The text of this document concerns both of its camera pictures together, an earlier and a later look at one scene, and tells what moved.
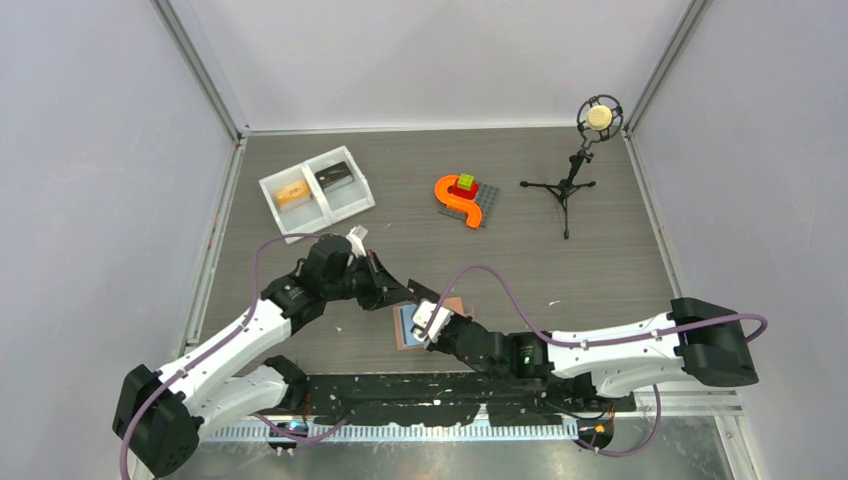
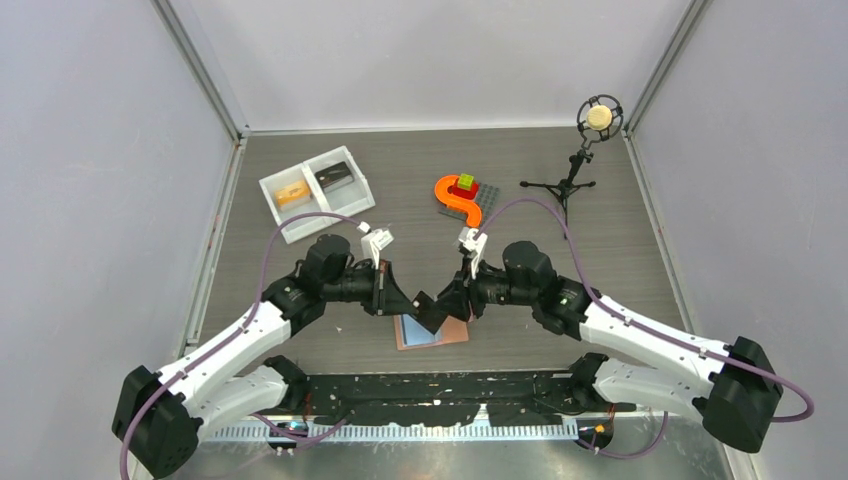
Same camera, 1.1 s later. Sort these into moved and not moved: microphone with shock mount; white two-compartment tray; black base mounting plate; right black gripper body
Moved: right black gripper body
Not moved: microphone with shock mount; white two-compartment tray; black base mounting plate
